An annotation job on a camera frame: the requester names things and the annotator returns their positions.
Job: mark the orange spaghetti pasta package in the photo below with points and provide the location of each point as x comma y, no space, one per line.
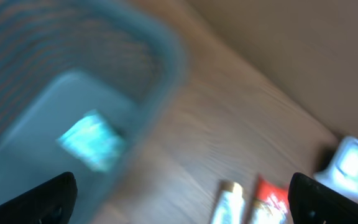
270,204

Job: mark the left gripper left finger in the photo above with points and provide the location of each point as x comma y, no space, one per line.
52,202

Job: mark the white barcode scanner stand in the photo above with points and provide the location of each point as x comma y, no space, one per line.
341,174

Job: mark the grey plastic shopping basket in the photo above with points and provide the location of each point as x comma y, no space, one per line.
62,59

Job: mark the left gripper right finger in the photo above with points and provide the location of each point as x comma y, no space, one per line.
313,203

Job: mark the white shampoo tube gold cap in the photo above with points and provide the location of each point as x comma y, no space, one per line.
230,204

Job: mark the teal snack wrapper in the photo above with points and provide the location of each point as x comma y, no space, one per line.
94,142

